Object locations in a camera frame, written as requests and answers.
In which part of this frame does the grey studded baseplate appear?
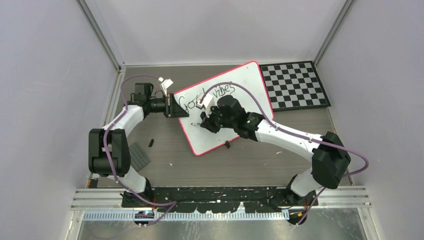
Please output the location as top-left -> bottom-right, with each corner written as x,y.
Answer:
129,142 -> 151,172

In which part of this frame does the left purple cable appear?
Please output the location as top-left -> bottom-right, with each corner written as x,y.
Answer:
103,74 -> 179,227

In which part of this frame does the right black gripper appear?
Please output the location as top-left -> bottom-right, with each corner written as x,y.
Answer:
200,103 -> 236,134

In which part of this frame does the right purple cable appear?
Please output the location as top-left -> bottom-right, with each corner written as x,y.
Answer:
198,81 -> 370,227

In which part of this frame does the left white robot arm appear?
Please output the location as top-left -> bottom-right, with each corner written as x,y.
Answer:
88,83 -> 189,207

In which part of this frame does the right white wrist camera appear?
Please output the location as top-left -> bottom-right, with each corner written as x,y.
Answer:
196,93 -> 216,116

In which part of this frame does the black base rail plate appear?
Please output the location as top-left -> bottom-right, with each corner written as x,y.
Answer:
140,186 -> 316,214

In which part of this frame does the white slotted cable duct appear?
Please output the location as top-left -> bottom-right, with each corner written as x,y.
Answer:
82,209 -> 290,222

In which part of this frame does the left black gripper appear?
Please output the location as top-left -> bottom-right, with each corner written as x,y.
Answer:
147,93 -> 189,118

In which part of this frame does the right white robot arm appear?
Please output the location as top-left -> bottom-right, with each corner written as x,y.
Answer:
196,94 -> 351,205

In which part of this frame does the pink framed whiteboard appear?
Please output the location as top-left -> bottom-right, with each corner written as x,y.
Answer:
174,61 -> 274,156

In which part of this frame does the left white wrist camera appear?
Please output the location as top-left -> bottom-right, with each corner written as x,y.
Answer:
158,77 -> 174,97

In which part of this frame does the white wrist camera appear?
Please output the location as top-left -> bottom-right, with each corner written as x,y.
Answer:
158,77 -> 174,97
196,93 -> 216,116

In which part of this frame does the purple cable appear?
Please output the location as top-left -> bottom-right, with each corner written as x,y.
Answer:
198,81 -> 370,227
103,74 -> 179,227

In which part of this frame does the black white checkerboard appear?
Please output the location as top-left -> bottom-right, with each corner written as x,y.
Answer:
259,61 -> 331,112

